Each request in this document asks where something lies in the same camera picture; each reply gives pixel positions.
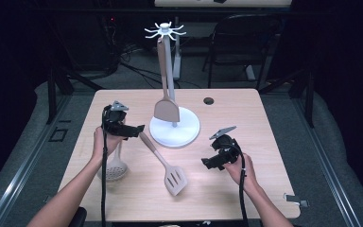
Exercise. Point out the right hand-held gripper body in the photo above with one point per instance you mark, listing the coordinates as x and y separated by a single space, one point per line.
228 151

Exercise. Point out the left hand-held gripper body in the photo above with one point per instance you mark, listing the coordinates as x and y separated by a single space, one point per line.
115 124

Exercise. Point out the beige slotted spatula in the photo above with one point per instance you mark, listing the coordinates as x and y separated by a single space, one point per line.
152 149

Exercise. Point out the beige solid spatula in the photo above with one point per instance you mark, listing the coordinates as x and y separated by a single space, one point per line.
167 110

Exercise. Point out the beige skimmer spoon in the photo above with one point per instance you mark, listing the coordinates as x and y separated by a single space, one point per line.
113 164

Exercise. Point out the white utensil rack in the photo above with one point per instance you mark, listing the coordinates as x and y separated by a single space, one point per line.
184 132

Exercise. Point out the person's left hand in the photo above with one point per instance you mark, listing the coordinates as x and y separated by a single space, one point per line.
99 145

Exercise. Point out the person's right hand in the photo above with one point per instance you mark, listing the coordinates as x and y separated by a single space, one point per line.
245 176

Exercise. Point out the white background stand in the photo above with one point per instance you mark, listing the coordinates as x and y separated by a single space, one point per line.
177 66

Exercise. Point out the white stand foot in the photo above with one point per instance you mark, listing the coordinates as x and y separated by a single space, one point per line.
250 74

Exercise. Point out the black padded chair part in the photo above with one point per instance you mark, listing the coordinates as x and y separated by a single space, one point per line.
78 217

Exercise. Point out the black chair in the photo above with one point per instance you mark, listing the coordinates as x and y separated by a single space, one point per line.
242 34

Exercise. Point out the black metal frame leg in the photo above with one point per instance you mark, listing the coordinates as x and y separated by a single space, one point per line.
52 94
310 104

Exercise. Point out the grey metal bracket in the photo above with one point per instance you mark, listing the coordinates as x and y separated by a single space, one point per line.
293 198

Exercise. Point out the aluminium floor rail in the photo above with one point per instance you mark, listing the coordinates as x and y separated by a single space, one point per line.
334 179
17 176

